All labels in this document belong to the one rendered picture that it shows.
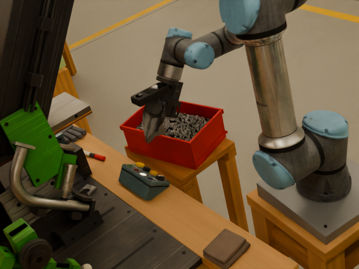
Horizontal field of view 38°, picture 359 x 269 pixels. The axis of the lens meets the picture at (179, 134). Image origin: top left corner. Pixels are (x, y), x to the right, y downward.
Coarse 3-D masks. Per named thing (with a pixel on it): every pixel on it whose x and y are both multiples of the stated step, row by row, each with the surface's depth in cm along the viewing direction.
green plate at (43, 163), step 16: (16, 112) 139; (16, 128) 140; (32, 128) 142; (48, 128) 144; (32, 144) 142; (48, 144) 145; (32, 160) 143; (48, 160) 145; (32, 176) 143; (48, 176) 146
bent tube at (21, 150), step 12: (24, 144) 137; (24, 156) 138; (12, 168) 137; (12, 180) 137; (24, 192) 139; (36, 204) 141; (48, 204) 143; (60, 204) 145; (72, 204) 147; (84, 204) 150
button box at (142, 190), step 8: (128, 168) 162; (136, 168) 164; (120, 176) 165; (128, 176) 162; (136, 176) 159; (144, 176) 158; (152, 176) 160; (128, 184) 162; (136, 184) 159; (144, 184) 156; (152, 184) 155; (160, 184) 157; (168, 184) 159; (136, 192) 159; (144, 192) 156; (152, 192) 156; (160, 192) 158
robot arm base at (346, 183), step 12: (300, 180) 146; (312, 180) 142; (324, 180) 141; (336, 180) 141; (348, 180) 143; (300, 192) 147; (312, 192) 143; (324, 192) 143; (336, 192) 142; (348, 192) 145
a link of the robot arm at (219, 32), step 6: (300, 0) 116; (306, 0) 118; (216, 30) 154; (222, 30) 152; (228, 30) 149; (222, 36) 152; (228, 36) 150; (234, 36) 148; (222, 42) 152; (228, 42) 152; (234, 42) 150; (240, 42) 150; (222, 48) 152; (228, 48) 154; (234, 48) 155; (222, 54) 155
